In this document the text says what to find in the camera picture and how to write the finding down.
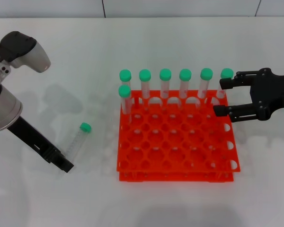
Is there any clear test tube green cap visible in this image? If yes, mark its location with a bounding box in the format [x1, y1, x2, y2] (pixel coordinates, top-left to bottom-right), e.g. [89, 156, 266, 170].
[179, 69, 192, 100]
[139, 69, 152, 112]
[119, 69, 133, 114]
[118, 85, 133, 125]
[61, 122, 92, 166]
[159, 68, 172, 100]
[196, 68, 213, 100]
[215, 68, 234, 106]

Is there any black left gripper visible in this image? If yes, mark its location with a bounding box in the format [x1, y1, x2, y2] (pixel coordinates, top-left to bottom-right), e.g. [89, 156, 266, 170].
[7, 115, 75, 174]

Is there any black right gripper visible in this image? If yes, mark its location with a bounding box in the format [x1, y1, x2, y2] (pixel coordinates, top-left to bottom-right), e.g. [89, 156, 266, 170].
[213, 68, 284, 123]

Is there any orange test tube rack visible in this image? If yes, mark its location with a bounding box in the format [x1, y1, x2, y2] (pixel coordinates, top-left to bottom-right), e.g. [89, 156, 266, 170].
[115, 89, 241, 183]

